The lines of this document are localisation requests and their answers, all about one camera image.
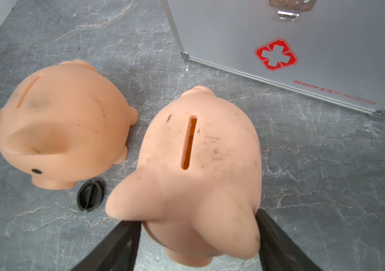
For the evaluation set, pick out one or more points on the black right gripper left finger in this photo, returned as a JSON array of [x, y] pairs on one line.
[[117, 252]]

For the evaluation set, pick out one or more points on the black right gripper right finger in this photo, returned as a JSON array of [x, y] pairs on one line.
[[278, 252]]

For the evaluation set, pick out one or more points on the black round piggy bank plug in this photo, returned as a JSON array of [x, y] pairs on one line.
[[90, 195]]

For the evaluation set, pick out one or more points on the pink piggy bank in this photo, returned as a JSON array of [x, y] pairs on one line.
[[198, 182], [64, 124]]

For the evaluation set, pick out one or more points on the silver aluminium first aid case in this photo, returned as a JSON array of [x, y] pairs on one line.
[[330, 50]]

